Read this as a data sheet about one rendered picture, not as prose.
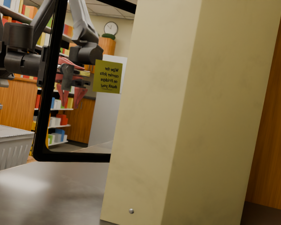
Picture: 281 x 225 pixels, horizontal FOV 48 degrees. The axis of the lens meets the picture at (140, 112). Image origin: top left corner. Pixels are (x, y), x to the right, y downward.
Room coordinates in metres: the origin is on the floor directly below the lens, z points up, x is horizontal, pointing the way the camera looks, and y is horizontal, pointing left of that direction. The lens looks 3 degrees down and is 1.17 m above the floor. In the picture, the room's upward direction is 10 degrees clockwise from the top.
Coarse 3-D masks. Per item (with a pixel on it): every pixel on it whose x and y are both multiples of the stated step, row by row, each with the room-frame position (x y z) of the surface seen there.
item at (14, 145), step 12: (0, 132) 2.68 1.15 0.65; (12, 132) 2.77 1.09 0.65; (24, 132) 2.87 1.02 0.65; (0, 144) 2.52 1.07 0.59; (12, 144) 2.67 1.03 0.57; (24, 144) 2.84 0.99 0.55; (0, 156) 2.56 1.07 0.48; (12, 156) 2.71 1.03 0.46; (24, 156) 2.88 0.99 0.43; (0, 168) 2.60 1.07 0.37
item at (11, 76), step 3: (0, 72) 1.33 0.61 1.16; (3, 72) 1.33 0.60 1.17; (6, 72) 1.34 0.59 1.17; (0, 75) 1.34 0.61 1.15; (3, 75) 1.35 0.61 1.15; (6, 75) 1.36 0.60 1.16; (9, 75) 1.39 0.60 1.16; (12, 75) 1.41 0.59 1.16; (0, 78) 1.35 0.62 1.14; (3, 78) 1.36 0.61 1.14; (6, 78) 1.38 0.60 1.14; (9, 78) 1.39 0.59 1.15; (12, 78) 1.40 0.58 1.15
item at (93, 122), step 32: (96, 0) 0.73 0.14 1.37; (64, 32) 0.69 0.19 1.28; (96, 32) 0.73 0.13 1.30; (128, 32) 0.78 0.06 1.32; (64, 64) 0.69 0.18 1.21; (96, 64) 0.74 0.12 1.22; (64, 96) 0.70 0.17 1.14; (96, 96) 0.75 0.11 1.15; (64, 128) 0.71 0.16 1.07; (96, 128) 0.76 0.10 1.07
